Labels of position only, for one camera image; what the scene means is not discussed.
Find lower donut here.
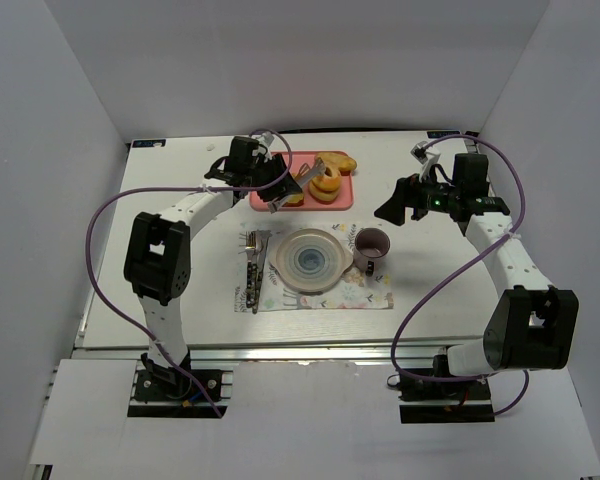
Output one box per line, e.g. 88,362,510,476
308,183,340,204

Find round plate with handles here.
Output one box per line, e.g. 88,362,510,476
269,228,353,294

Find blue corner sticker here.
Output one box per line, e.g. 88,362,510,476
131,139,166,149
426,130,460,140

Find blue left corner sticker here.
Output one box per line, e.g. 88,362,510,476
131,139,166,149

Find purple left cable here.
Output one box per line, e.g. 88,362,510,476
86,128,294,417

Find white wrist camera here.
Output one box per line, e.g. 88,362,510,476
411,141,441,182
250,130,275,158

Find glazed top donut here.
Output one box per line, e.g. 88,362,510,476
312,165,341,192

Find purple mug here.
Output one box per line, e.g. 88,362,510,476
353,228,391,277

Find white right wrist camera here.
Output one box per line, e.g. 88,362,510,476
411,141,441,182

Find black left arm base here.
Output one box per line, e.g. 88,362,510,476
127,353,233,419

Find pink plastic tray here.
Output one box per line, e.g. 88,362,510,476
280,151,354,211

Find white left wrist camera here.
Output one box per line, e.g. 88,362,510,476
250,130,275,158

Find oval bread roll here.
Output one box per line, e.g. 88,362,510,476
314,151,357,175

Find floral placemat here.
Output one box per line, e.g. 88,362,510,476
234,221,395,313

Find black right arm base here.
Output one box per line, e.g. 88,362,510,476
386,373,495,425

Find blue right corner sticker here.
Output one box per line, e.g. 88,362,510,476
426,130,460,140

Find metal serving tongs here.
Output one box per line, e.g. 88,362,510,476
267,160,326,213

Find metal fork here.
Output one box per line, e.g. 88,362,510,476
245,230,262,310

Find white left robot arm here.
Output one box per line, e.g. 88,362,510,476
123,130,300,369

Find seeded bread slice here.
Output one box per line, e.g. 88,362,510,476
285,194,304,207

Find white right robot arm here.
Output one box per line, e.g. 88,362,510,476
374,145,579,383

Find metal knife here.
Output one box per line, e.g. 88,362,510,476
251,230,272,314

